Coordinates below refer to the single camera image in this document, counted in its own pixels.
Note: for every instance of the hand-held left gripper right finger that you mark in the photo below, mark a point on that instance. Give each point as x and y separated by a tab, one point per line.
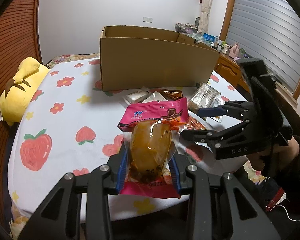
175	173

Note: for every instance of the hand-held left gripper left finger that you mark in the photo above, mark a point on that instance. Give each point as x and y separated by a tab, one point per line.
122	172

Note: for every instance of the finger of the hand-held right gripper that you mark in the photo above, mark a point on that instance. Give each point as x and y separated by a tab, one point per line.
190	133
207	111

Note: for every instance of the pink snack packet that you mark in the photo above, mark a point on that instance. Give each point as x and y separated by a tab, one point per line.
152	142

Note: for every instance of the cardboard box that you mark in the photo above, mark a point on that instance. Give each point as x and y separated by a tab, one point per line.
152	65

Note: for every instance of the person's right forearm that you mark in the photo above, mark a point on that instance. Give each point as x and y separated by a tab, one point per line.
295	170

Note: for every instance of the person's right hand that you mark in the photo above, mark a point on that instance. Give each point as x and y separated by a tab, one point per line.
257	162

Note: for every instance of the red snack packet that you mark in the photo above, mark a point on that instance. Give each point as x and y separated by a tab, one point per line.
197	125

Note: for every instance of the grey brown snack packet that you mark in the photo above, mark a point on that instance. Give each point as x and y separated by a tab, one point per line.
202	95

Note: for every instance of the wooden cabinet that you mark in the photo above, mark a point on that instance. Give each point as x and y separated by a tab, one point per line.
227	67

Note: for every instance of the strawberry and flower printed blanket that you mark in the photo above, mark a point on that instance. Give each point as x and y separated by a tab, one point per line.
65	155

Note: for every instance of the clear white snack packet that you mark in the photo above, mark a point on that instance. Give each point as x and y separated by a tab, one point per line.
137	95

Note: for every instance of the pile of bottles and boxes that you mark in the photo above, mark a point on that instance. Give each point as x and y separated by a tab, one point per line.
215	40

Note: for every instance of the grey window blind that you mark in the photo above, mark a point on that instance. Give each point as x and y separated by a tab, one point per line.
265	30

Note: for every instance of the person's dark clothing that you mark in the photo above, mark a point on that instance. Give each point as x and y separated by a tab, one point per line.
265	197

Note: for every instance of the patterned curtain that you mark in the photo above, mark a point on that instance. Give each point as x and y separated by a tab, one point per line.
206	5

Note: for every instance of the floral bedsheet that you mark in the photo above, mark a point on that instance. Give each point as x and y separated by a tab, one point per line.
70	58

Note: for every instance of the yellow plush pillow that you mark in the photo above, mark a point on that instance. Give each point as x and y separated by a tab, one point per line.
22	92

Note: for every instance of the wooden louvered wardrobe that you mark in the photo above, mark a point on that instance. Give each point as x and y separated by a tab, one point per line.
15	30

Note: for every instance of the white wall socket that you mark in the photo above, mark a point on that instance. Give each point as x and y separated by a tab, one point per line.
147	19

